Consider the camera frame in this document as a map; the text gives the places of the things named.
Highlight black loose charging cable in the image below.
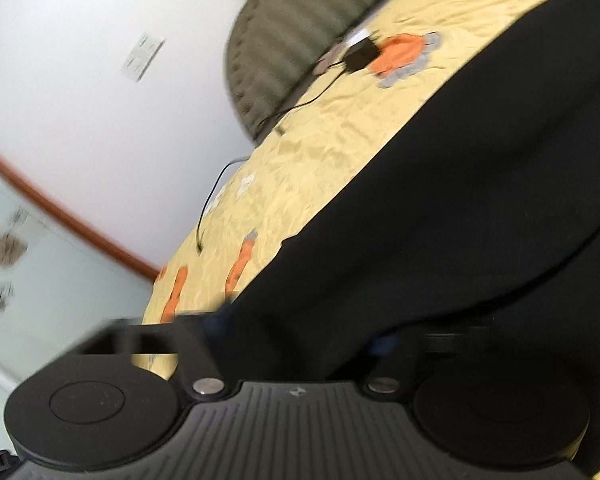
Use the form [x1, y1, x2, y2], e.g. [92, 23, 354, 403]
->
[196, 157, 248, 256]

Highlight frosted glass door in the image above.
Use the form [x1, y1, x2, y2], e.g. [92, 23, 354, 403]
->
[0, 160, 153, 401]

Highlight wooden door frame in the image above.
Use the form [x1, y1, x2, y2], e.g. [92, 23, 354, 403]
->
[0, 140, 161, 281]

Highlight olive padded headboard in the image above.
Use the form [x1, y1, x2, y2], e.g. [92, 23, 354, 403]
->
[223, 0, 431, 143]

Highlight brown door sticker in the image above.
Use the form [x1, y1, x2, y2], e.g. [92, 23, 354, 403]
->
[0, 232, 28, 268]

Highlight black pants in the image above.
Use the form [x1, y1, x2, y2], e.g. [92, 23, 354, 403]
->
[207, 0, 600, 480]

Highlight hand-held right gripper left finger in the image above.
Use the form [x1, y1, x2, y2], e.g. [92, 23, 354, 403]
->
[79, 309, 236, 404]

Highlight yellow carrot print bedsheet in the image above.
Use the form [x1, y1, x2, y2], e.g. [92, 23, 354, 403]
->
[130, 0, 600, 480]

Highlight black power adapter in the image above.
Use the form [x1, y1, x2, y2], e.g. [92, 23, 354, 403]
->
[342, 35, 381, 73]

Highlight black adapter cable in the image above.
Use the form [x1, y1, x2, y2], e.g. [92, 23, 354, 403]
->
[257, 57, 351, 133]

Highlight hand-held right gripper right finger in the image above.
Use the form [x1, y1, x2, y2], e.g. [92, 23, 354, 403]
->
[361, 326, 492, 399]

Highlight white wall socket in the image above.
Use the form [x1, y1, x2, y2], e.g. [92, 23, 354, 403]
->
[120, 32, 163, 83]

